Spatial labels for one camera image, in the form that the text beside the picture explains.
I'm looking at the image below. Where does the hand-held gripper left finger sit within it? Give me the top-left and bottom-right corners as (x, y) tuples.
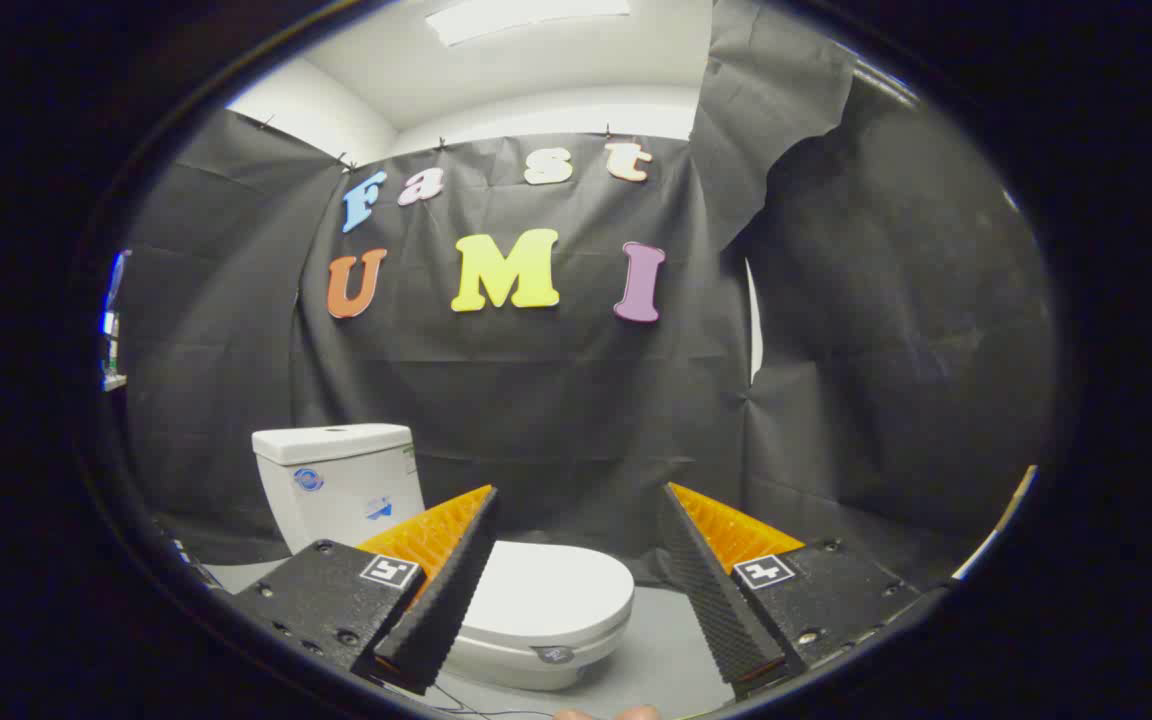
(233, 486), (500, 695)

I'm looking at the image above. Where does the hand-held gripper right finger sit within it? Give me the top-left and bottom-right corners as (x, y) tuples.
(658, 483), (957, 701)

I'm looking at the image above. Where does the white toilet lid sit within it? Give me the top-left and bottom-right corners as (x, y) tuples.
(451, 541), (636, 666)

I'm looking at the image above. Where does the white toilet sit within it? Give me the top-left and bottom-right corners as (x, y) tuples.
(252, 424), (634, 692)

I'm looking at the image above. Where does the black backdrop cloth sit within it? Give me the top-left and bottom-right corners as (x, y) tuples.
(121, 0), (1057, 591)

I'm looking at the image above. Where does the thin black cable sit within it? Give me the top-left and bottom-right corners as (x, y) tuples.
(433, 685), (557, 719)

